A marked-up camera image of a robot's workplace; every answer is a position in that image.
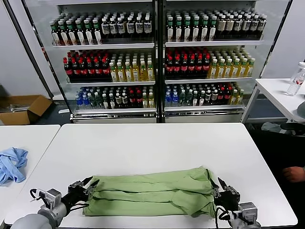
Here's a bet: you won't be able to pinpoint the beverage display cabinet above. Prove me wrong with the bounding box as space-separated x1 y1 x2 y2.
38 0 160 125
159 0 270 124

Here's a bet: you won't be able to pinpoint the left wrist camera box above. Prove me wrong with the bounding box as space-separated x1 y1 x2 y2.
44 188 63 206

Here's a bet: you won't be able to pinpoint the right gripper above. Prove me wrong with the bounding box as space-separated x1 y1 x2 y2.
210 177 241 210

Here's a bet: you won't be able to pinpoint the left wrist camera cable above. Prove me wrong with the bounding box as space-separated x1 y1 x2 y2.
30 188 46 203

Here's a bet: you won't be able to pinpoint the beige-label drink bottle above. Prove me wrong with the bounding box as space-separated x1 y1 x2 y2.
217 14 226 33
225 14 235 32

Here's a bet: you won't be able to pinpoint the person's bare hand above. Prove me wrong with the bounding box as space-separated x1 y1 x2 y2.
283 166 305 183

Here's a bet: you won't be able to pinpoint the white side table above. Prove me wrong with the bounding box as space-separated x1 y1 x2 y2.
243 78 305 124

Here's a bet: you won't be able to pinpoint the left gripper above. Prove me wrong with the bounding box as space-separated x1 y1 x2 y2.
68 176 100 203

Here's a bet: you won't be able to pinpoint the open glass cabinet door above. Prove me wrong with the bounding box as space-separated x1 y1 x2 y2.
4 0 73 115
259 0 295 79

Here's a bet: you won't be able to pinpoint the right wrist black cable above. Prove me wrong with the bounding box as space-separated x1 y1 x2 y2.
214 207 236 229

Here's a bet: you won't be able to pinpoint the clear plastic water bottle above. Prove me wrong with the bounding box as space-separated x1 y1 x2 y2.
286 62 305 97

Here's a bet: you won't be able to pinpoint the black chair armrest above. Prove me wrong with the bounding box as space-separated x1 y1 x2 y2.
280 123 305 136

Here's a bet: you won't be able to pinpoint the light green polo shirt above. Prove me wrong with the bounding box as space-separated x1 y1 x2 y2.
82 167 217 218

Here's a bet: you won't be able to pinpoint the brown cardboard box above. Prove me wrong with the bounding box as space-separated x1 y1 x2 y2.
0 94 53 126

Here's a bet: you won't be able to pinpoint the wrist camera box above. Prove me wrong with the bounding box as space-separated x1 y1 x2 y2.
238 202 258 221
44 188 63 206

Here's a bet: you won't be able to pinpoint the crumpled light blue shirt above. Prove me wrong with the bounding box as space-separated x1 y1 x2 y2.
0 147 29 187

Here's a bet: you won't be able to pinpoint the silver metal rods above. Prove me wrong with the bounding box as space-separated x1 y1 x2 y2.
0 104 31 113

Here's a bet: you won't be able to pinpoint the green-cap dark tea bottle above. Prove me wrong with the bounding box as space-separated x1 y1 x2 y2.
192 17 201 42
59 21 69 46
67 21 77 46
51 21 61 46
209 16 218 42
183 17 192 43
175 17 183 43
75 20 86 46
92 19 103 45
166 17 175 43
200 16 209 42
84 20 94 46

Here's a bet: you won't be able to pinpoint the grey-green cloth bundle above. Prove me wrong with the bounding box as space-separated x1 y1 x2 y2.
261 122 286 134

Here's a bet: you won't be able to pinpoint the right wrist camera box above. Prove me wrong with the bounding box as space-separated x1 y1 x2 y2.
238 202 258 221

